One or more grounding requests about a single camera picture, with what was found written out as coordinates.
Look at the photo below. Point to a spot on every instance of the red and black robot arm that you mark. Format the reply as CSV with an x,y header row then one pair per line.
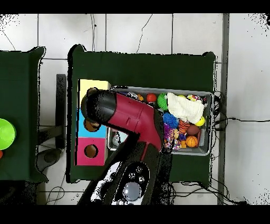
x,y
135,116

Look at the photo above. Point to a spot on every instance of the wooden box with three holes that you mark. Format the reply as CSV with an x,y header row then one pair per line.
x,y
97,158

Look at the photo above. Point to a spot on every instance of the clear mesh bin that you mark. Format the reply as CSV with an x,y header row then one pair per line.
x,y
190,152

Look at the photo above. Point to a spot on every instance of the orange red ball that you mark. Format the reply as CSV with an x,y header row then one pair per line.
x,y
151,97

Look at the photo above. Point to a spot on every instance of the green spiky ball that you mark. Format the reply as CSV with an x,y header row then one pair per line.
x,y
162,101

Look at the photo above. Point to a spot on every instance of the blue spiky ball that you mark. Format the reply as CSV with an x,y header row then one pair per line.
x,y
171,119

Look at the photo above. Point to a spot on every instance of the dark green table cloth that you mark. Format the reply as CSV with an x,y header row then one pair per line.
x,y
143,67
21,84

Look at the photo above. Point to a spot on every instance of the cream yellow cloth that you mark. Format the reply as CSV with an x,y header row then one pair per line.
x,y
185,107

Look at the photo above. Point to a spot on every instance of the tiger striped toy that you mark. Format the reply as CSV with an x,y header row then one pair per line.
x,y
184,126

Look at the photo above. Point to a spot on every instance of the orange mini basketball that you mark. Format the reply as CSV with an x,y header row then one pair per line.
x,y
192,141

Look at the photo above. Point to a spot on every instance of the bright green bowl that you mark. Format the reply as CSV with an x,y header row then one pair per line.
x,y
6,134

